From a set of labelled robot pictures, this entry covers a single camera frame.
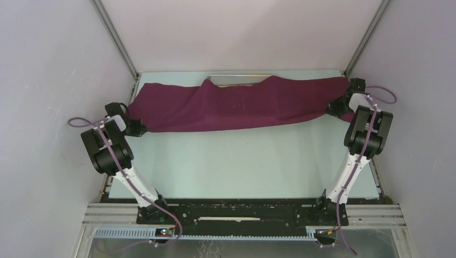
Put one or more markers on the aluminium frame rail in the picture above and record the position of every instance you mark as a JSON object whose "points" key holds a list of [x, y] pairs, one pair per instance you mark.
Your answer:
{"points": [[359, 216]]}

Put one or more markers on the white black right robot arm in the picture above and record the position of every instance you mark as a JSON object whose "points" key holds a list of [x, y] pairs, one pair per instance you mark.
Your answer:
{"points": [[365, 138]]}

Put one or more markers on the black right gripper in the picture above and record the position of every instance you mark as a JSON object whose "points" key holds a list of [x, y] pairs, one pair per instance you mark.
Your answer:
{"points": [[333, 108]]}

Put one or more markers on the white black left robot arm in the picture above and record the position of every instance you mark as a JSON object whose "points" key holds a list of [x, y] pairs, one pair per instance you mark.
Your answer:
{"points": [[110, 154]]}

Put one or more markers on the steel instrument tray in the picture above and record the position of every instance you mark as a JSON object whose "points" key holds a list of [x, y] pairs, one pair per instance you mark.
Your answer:
{"points": [[231, 80]]}

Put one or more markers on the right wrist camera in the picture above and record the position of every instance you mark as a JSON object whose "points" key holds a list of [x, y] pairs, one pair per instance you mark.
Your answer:
{"points": [[357, 85]]}

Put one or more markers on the maroon surgical wrap cloth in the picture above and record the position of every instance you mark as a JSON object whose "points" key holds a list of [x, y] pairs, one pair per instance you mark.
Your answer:
{"points": [[274, 101]]}

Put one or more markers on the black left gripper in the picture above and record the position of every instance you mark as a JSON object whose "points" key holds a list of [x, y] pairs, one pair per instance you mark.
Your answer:
{"points": [[139, 129]]}

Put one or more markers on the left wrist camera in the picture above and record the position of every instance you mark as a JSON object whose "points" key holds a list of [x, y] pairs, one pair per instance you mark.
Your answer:
{"points": [[116, 108]]}

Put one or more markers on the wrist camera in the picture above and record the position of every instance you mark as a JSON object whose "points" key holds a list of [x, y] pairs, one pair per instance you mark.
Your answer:
{"points": [[116, 108], [357, 85]]}

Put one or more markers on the right corner aluminium post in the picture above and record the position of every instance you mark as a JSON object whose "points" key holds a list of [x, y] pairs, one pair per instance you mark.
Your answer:
{"points": [[374, 23]]}

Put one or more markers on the left corner aluminium post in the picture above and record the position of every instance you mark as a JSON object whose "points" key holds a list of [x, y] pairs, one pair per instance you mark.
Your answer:
{"points": [[114, 35]]}

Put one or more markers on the grey cable duct strip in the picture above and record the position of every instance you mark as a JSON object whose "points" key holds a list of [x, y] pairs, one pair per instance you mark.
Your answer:
{"points": [[147, 233]]}

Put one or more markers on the corner aluminium post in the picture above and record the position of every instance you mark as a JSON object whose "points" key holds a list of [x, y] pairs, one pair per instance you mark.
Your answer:
{"points": [[374, 23], [114, 35]]}

